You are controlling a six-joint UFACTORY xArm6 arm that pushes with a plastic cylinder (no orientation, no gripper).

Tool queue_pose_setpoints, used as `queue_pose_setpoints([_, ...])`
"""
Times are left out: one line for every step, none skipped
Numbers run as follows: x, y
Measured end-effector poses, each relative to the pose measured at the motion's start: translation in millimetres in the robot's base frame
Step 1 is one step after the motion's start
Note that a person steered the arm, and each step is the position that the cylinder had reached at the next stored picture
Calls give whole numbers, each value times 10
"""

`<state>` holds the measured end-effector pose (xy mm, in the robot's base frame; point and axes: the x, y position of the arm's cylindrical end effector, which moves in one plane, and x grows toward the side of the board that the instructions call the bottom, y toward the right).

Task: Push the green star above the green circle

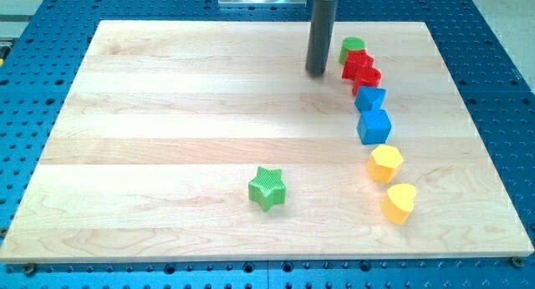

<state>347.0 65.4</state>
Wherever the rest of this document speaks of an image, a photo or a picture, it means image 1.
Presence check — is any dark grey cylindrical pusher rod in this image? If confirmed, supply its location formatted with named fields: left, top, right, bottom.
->
left=305, top=0, right=338, bottom=77

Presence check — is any red star block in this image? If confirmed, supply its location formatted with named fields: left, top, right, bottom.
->
left=342, top=49, right=375, bottom=80

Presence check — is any green star block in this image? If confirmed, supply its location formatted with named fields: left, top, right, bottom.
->
left=248, top=166, right=287, bottom=212

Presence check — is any green cylinder block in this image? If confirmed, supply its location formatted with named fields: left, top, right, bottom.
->
left=339, top=37, right=365, bottom=64

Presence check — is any red cylinder block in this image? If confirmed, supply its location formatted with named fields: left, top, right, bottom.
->
left=352, top=67, right=382, bottom=96

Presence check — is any blue triangle block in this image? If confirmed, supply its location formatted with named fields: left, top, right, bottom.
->
left=354, top=86, right=387, bottom=112

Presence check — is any blue cube block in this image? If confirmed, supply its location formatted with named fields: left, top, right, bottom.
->
left=357, top=109, right=392, bottom=145

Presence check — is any yellow hexagon block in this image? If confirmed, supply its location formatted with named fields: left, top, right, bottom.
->
left=366, top=144, right=404, bottom=183

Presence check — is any blue perforated table plate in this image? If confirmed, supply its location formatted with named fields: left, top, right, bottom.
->
left=1, top=0, right=534, bottom=288

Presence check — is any yellow heart block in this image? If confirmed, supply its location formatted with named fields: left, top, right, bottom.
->
left=380, top=183, right=417, bottom=225

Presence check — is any light wooden board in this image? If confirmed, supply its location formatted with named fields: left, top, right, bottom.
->
left=1, top=21, right=533, bottom=263

